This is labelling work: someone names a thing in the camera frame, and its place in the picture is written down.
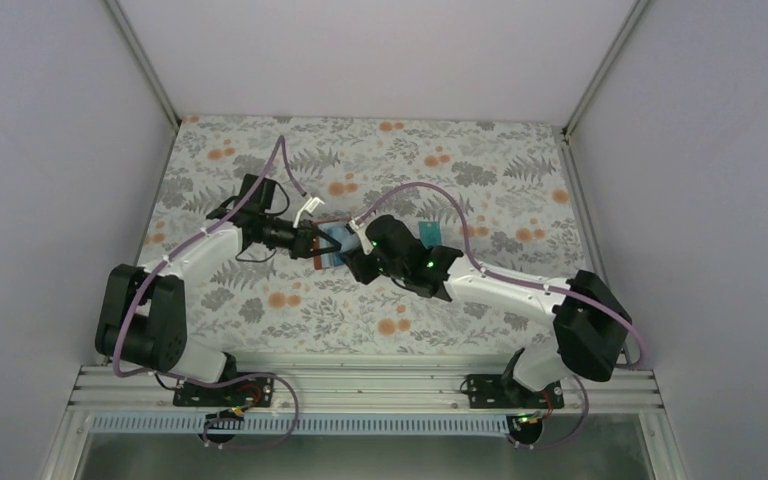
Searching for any dark blue credit card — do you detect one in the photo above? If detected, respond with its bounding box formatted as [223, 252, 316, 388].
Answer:
[321, 223, 350, 253]

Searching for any teal credit card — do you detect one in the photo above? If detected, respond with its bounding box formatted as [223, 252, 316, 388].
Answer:
[418, 221, 443, 248]

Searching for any brown leather card holder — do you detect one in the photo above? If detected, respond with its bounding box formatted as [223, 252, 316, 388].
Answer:
[313, 220, 360, 270]

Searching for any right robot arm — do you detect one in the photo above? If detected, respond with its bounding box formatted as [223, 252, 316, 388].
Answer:
[339, 215, 631, 392]

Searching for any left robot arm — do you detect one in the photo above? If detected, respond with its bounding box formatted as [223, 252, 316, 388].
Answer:
[94, 174, 342, 386]

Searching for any floral patterned table mat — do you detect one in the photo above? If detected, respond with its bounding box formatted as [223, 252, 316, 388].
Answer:
[140, 115, 586, 354]

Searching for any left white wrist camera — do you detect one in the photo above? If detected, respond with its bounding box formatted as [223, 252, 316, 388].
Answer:
[293, 196, 324, 228]

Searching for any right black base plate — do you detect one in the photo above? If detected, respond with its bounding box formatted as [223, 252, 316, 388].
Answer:
[459, 374, 565, 410]

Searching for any blue slotted cable duct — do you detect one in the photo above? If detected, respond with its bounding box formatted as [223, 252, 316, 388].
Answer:
[89, 412, 509, 437]

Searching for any aluminium rail frame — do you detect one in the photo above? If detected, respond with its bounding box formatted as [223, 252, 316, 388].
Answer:
[68, 353, 664, 414]

